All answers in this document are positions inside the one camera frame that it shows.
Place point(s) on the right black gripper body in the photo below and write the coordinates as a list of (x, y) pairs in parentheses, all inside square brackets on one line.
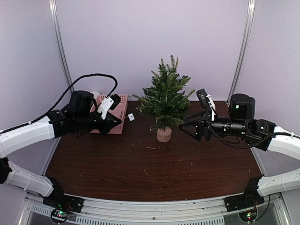
[(205, 131)]

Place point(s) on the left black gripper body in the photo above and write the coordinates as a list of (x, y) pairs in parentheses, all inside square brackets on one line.
[(103, 130)]

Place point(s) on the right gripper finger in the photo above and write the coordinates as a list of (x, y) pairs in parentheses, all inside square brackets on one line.
[(190, 131), (192, 120)]

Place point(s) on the small green christmas tree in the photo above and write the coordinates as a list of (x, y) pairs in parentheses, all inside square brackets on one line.
[(165, 99)]

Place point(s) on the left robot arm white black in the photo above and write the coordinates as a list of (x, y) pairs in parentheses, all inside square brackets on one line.
[(81, 115)]

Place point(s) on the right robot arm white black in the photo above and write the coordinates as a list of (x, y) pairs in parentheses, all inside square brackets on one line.
[(240, 123)]

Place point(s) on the pink plastic basket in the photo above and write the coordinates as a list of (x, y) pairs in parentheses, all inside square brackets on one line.
[(120, 110)]

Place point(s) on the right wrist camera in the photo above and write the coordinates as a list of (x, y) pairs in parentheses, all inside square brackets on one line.
[(207, 103)]

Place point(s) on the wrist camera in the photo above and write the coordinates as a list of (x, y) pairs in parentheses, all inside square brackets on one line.
[(108, 103), (207, 103)]

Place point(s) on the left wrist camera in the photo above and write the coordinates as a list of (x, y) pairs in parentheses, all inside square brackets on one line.
[(108, 103)]

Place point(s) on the aluminium front rail frame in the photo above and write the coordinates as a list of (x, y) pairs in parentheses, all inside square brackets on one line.
[(209, 211)]

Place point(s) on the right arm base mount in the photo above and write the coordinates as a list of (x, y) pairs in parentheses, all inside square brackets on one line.
[(245, 205)]

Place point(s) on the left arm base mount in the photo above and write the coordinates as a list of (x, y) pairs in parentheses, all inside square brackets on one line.
[(63, 206)]

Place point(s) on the right aluminium corner post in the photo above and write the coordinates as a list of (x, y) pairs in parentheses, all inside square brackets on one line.
[(243, 48)]

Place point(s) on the aluminium corner post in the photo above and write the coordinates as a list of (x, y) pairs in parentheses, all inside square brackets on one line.
[(62, 55), (243, 48)]

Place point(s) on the left aluminium corner post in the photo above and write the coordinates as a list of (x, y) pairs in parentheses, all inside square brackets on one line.
[(62, 55)]

